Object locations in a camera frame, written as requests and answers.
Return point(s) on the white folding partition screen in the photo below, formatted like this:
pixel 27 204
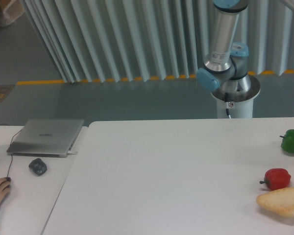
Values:
pixel 142 39

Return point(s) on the green bell pepper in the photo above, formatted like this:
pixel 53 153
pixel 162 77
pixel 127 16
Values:
pixel 287 143

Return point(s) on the dark grey earbuds case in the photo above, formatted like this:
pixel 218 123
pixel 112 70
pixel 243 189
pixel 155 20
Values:
pixel 38 167

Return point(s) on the red bell pepper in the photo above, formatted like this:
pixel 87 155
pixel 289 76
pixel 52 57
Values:
pixel 276 178

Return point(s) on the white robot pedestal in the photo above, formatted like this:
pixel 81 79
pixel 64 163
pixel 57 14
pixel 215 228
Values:
pixel 235 98

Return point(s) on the silver closed laptop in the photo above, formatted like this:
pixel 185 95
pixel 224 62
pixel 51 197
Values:
pixel 46 138

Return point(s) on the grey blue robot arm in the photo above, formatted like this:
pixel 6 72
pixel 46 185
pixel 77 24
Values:
pixel 218 66

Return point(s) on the toasted bread slice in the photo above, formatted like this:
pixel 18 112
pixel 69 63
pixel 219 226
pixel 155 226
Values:
pixel 280 201

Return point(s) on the white usb plug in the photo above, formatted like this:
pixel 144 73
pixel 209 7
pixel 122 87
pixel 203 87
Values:
pixel 71 153

